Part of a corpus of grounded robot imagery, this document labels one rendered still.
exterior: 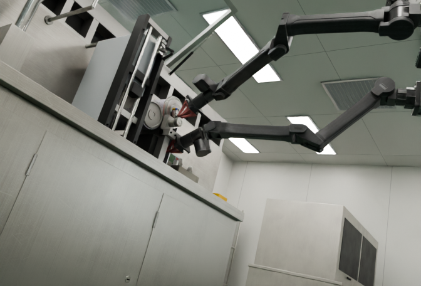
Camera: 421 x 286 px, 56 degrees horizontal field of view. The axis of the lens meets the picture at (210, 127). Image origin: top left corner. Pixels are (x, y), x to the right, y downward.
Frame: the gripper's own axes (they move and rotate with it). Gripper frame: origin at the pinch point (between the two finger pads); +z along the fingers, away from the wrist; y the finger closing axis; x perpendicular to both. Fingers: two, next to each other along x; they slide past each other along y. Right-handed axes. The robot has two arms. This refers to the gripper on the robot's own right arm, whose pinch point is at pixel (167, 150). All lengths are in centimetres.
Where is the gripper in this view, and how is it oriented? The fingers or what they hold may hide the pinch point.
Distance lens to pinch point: 185.1
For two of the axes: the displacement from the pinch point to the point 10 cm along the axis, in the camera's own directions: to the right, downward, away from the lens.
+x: -1.6, -7.8, 6.0
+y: 5.2, 4.5, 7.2
